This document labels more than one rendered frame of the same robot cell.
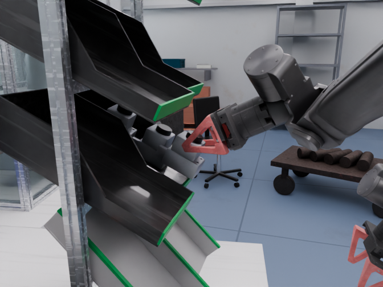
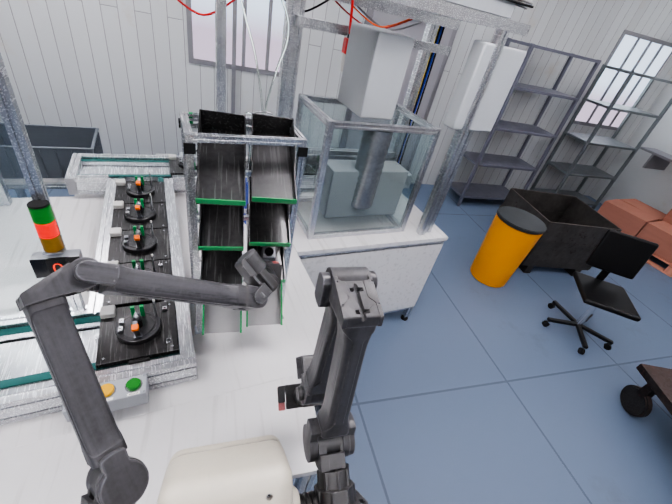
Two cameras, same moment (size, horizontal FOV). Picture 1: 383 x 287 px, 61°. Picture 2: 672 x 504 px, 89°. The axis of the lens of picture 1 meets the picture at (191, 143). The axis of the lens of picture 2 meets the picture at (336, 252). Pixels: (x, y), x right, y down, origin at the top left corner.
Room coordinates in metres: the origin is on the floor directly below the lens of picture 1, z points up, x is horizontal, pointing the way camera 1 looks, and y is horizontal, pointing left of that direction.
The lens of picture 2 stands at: (0.19, -0.81, 2.02)
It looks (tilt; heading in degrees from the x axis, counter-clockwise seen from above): 36 degrees down; 51
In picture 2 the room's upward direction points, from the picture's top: 14 degrees clockwise
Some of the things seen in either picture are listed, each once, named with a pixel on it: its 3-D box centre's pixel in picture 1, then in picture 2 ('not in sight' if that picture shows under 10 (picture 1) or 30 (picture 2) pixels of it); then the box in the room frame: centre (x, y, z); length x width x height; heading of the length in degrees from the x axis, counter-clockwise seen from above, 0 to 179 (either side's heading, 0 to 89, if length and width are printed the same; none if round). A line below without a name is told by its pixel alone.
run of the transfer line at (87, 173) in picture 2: not in sight; (269, 174); (1.14, 1.33, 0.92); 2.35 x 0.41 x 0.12; 173
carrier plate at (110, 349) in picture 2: not in sight; (139, 330); (0.17, 0.13, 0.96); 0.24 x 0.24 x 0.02; 83
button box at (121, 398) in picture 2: not in sight; (108, 396); (0.06, -0.07, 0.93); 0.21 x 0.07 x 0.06; 173
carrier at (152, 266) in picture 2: not in sight; (138, 272); (0.20, 0.39, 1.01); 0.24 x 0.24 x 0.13; 83
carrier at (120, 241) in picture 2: not in sight; (138, 236); (0.23, 0.63, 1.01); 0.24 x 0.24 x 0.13; 83
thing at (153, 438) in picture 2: not in sight; (180, 386); (0.26, -0.06, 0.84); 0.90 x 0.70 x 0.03; 164
